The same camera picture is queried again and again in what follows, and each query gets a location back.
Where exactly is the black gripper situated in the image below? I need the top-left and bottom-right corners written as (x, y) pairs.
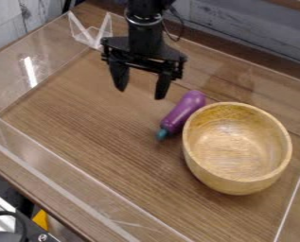
top-left (102, 13), bottom-right (186, 100)

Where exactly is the purple toy eggplant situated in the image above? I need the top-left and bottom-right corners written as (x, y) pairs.
top-left (157, 90), bottom-right (205, 140)

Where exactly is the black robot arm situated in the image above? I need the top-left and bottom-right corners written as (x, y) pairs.
top-left (101, 0), bottom-right (188, 100)

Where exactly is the brown wooden bowl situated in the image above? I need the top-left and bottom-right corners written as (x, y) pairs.
top-left (182, 102), bottom-right (292, 196)

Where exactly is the clear acrylic corner bracket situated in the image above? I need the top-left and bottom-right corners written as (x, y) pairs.
top-left (67, 12), bottom-right (113, 51)

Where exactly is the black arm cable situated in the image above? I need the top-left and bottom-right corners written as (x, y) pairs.
top-left (161, 6), bottom-right (186, 43)

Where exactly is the clear acrylic barrier wall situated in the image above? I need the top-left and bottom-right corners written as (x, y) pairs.
top-left (0, 118), bottom-right (192, 242)

